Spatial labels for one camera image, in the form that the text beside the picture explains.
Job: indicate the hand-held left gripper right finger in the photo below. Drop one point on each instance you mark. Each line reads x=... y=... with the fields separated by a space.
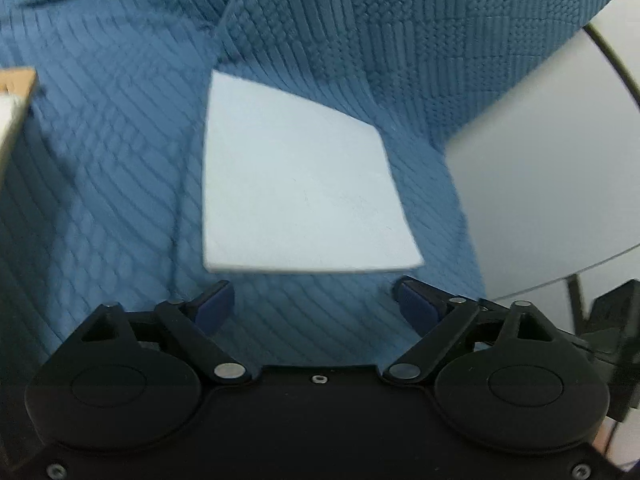
x=417 y=307

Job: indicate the blue textured cover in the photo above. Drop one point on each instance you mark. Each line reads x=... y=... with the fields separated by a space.
x=125 y=185

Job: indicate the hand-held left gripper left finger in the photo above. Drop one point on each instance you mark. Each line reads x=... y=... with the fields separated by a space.
x=215 y=306

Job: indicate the plain white notebook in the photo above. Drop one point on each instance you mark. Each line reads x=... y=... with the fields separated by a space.
x=295 y=185

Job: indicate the scenic cover notebook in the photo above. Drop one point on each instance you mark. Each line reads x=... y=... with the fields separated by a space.
x=7 y=120

